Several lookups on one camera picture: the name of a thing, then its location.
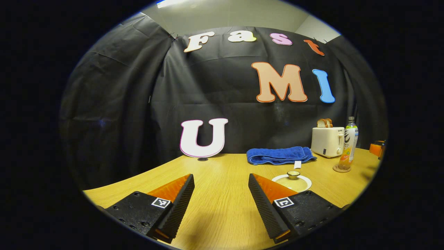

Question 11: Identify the blue folded towel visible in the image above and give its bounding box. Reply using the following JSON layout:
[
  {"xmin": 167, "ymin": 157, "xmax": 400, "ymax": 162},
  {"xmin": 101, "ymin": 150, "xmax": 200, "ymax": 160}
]
[{"xmin": 247, "ymin": 146, "xmax": 317, "ymax": 170}]

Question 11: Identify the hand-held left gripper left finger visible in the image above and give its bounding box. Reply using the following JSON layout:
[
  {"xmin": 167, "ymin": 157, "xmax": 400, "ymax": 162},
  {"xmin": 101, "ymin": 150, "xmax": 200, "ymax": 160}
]
[{"xmin": 104, "ymin": 174, "xmax": 195, "ymax": 244}]

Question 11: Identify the clear water bottle white label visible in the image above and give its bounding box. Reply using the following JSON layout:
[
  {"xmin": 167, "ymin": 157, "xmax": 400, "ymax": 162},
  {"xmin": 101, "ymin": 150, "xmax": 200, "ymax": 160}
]
[{"xmin": 338, "ymin": 116, "xmax": 359, "ymax": 171}]

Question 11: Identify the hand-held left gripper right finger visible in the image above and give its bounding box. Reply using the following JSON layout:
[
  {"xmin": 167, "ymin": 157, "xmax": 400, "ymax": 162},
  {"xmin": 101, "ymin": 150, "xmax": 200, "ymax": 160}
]
[{"xmin": 248, "ymin": 173, "xmax": 347, "ymax": 244}]

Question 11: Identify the yellow teacup lid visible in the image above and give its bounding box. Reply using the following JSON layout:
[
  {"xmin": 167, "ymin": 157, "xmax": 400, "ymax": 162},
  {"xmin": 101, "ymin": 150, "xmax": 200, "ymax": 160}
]
[{"xmin": 277, "ymin": 170, "xmax": 308, "ymax": 192}]

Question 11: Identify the ceiling light panel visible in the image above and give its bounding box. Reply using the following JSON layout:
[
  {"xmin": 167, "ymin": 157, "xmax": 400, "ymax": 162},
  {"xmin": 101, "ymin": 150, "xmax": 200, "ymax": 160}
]
[{"xmin": 156, "ymin": 0, "xmax": 195, "ymax": 9}]

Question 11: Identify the white toaster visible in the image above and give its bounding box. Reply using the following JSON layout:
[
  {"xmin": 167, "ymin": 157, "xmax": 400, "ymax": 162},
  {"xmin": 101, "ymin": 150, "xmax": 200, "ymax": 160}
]
[{"xmin": 311, "ymin": 126, "xmax": 345, "ymax": 159}]

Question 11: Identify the yellow ceramic teacup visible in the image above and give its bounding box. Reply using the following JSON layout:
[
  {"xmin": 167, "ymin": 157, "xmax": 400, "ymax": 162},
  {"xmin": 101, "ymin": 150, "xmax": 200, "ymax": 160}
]
[{"xmin": 272, "ymin": 174, "xmax": 313, "ymax": 193}]

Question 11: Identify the black backdrop cloth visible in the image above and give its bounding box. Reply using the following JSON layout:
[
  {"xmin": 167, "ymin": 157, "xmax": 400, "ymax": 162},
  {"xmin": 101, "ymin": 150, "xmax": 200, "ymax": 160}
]
[{"xmin": 59, "ymin": 12, "xmax": 388, "ymax": 190}]

